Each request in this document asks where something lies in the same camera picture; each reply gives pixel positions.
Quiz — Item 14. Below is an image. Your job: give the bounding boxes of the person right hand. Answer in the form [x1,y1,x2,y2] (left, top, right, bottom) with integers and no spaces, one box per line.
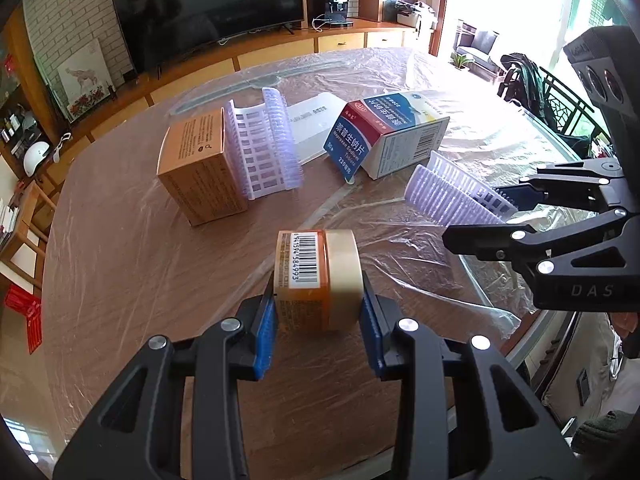
[610,312,640,359]

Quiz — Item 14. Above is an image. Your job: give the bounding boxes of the orange label jar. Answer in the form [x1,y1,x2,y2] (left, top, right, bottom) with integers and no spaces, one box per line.
[273,230,364,334]

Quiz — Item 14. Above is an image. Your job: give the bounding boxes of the white dome helmet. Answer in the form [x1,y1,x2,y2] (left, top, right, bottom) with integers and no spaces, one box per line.
[23,141,51,177]

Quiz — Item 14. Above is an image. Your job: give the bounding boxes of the black coffee machine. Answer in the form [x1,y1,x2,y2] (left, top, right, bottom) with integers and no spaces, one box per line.
[324,0,352,27]

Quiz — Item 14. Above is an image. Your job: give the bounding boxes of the potted green plant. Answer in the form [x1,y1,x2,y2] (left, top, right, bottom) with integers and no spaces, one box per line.
[450,52,474,70]

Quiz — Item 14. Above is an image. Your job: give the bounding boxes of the white plastic box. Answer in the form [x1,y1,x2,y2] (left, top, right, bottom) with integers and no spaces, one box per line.
[288,92,347,165]

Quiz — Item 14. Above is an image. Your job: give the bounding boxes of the black folded stroller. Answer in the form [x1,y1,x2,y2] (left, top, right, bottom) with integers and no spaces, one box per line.
[498,52,546,116]

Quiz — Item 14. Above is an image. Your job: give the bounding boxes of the brown cardboard box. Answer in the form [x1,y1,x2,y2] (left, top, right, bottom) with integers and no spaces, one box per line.
[156,108,247,226]

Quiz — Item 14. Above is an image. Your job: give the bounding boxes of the purple white pill tray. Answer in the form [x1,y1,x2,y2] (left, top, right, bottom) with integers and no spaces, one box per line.
[404,152,518,226]
[224,88,303,200]

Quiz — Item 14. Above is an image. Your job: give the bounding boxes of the blue white medicine carton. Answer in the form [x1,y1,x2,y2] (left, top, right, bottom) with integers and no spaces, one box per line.
[324,91,450,181]

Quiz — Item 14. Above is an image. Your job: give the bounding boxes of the small wooden side table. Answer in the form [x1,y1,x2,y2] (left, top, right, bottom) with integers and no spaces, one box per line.
[1,181,56,290]

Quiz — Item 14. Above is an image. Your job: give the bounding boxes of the wooden tv cabinet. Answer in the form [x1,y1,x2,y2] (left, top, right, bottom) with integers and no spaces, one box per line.
[35,18,433,196]

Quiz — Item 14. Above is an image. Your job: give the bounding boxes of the black flat screen television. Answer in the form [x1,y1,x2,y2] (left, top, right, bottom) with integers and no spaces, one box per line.
[113,0,304,74]

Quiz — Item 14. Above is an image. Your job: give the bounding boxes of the grey armchair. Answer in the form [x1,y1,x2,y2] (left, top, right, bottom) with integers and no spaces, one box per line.
[454,22,501,79]

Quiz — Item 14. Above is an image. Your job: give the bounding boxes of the horse picture on canvas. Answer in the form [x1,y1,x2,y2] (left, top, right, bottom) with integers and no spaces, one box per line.
[58,38,115,120]

